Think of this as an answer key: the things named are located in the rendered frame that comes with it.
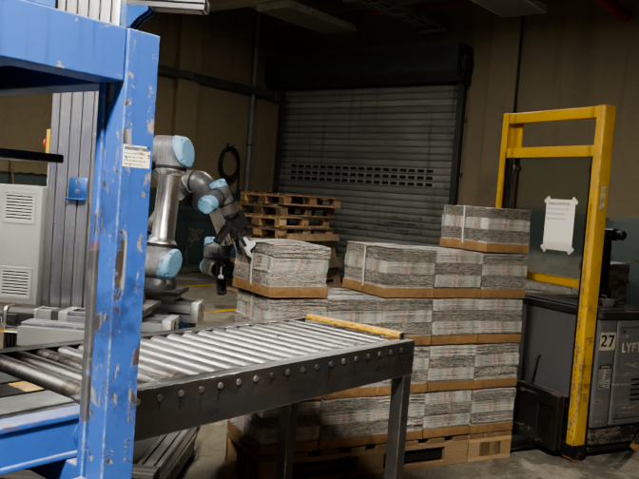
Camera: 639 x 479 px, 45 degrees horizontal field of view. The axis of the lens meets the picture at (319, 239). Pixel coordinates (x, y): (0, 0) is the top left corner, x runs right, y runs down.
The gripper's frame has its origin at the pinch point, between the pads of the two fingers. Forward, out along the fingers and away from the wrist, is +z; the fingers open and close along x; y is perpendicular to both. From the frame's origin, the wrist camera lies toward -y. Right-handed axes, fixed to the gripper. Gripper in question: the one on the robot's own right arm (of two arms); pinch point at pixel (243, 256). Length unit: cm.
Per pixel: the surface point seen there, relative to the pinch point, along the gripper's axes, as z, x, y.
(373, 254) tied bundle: 28, -8, 57
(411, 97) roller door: 95, 601, 536
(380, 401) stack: 88, -20, 26
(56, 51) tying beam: -100, -173, -75
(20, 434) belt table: -38, -157, -110
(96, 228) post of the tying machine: -68, -163, -81
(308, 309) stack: 29.7, -19.6, 10.4
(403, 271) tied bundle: 39, -19, 62
